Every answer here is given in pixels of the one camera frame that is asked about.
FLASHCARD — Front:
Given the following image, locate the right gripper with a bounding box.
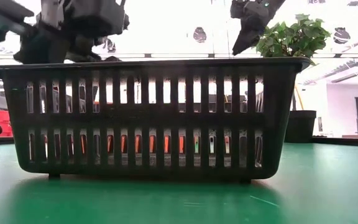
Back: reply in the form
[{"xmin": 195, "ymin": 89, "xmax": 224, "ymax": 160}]
[{"xmin": 230, "ymin": 0, "xmax": 287, "ymax": 57}]

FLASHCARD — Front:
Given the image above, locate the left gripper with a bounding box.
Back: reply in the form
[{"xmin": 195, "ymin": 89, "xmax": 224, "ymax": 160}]
[{"xmin": 13, "ymin": 0, "xmax": 130, "ymax": 65}]

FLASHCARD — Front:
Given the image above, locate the green leafy plant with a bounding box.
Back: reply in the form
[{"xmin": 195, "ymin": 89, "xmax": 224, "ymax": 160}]
[{"xmin": 255, "ymin": 13, "xmax": 332, "ymax": 66}]

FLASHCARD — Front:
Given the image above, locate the small dark ceiling fixture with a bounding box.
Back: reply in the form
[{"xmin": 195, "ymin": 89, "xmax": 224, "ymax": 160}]
[{"xmin": 103, "ymin": 38, "xmax": 117, "ymax": 54}]

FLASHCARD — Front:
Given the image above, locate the dark round ceiling fixture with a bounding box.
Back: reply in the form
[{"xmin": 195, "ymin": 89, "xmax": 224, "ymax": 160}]
[
  {"xmin": 193, "ymin": 27, "xmax": 208, "ymax": 44},
  {"xmin": 333, "ymin": 27, "xmax": 352, "ymax": 45}
]

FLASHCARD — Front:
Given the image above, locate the yellow wooden stick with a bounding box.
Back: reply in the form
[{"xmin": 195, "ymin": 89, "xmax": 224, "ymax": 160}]
[{"xmin": 294, "ymin": 83, "xmax": 305, "ymax": 111}]

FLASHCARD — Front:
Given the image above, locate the grey ceiling pipe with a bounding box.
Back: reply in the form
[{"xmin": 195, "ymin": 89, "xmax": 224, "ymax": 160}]
[{"xmin": 330, "ymin": 65, "xmax": 358, "ymax": 83}]

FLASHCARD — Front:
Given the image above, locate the large black slotted basket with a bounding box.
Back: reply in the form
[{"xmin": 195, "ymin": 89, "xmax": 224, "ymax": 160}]
[{"xmin": 0, "ymin": 56, "xmax": 311, "ymax": 182}]

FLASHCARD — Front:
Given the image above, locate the orange slotted basket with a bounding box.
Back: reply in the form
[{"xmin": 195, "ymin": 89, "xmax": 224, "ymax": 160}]
[{"xmin": 44, "ymin": 134, "xmax": 186, "ymax": 154}]

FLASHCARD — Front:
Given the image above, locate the horizontal ceiling rail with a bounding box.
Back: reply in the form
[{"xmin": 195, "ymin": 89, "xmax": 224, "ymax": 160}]
[{"xmin": 0, "ymin": 53, "xmax": 358, "ymax": 59}]

